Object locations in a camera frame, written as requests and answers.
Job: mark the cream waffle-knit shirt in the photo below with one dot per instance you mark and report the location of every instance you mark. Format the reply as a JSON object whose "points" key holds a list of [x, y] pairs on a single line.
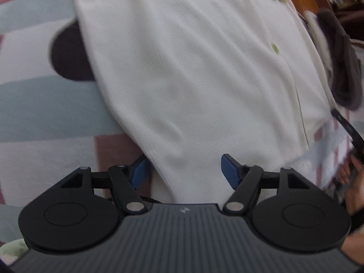
{"points": [[199, 76]]}

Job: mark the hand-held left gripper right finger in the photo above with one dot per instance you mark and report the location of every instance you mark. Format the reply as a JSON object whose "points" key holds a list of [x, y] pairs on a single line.
{"points": [[230, 173]]}

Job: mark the person's right hand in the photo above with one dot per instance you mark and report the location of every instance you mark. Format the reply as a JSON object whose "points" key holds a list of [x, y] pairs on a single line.
{"points": [[355, 193]]}

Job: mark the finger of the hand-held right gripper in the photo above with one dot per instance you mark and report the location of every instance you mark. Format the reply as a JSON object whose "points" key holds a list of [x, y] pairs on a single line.
{"points": [[344, 123]]}

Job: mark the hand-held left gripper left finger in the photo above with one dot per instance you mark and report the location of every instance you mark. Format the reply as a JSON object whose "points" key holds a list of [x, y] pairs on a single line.
{"points": [[138, 173]]}

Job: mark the person's right forearm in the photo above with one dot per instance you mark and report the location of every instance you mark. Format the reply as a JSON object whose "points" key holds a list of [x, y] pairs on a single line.
{"points": [[354, 247]]}

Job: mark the checked rug with dog print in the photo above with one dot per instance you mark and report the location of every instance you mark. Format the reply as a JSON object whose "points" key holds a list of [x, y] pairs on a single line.
{"points": [[37, 91]]}

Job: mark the dark grey white-lined garment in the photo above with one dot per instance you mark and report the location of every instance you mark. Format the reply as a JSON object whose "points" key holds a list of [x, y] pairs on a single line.
{"points": [[341, 62]]}

